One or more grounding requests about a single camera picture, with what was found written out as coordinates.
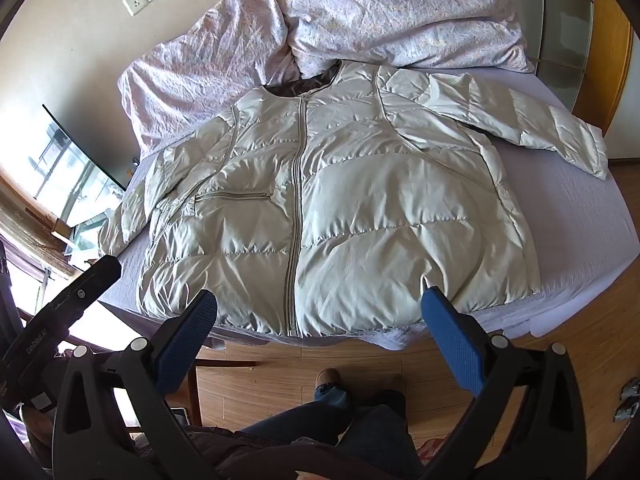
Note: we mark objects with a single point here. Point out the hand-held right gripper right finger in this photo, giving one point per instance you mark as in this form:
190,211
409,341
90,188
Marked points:
455,340

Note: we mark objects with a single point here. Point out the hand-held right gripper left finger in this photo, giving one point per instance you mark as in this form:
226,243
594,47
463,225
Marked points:
187,345

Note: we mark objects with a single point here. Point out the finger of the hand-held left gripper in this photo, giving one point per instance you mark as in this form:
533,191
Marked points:
92,280

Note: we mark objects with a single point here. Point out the beige puffer jacket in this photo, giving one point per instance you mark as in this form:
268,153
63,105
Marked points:
350,200

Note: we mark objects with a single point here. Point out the person's left forearm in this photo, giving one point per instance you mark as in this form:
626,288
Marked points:
36,427

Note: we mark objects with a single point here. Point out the brown shoe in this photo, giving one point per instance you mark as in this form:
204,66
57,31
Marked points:
394,385
330,377

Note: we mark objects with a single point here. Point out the worn wooden ledge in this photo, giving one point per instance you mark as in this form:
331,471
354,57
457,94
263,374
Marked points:
30,225

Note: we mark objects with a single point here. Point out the black flat screen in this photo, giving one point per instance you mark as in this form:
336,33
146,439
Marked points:
75,170

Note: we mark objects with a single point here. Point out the person's right leg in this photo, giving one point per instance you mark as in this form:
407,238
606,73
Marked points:
380,435

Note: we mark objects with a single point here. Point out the bed with purple sheet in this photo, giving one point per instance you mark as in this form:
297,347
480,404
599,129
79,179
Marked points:
575,220

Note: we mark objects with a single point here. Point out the small grey object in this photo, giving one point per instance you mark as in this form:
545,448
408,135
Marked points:
629,402

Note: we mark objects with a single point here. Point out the pink floral pillow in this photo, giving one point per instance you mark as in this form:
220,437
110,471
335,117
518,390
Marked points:
200,70

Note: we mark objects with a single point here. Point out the wooden wardrobe with glass door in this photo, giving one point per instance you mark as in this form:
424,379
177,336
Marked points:
575,25

